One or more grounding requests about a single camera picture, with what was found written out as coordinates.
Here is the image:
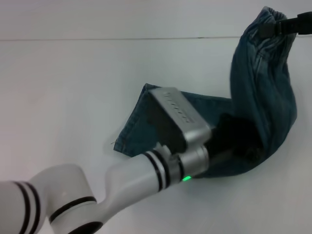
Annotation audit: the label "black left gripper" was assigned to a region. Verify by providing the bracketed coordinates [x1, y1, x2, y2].
[206, 114, 264, 167]

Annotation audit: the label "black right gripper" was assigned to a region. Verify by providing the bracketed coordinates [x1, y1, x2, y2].
[259, 11, 312, 39]

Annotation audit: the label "blue denim shorts with print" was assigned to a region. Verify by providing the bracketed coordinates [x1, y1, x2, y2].
[113, 6, 298, 180]

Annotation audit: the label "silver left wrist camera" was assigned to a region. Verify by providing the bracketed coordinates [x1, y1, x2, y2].
[146, 87, 213, 155]

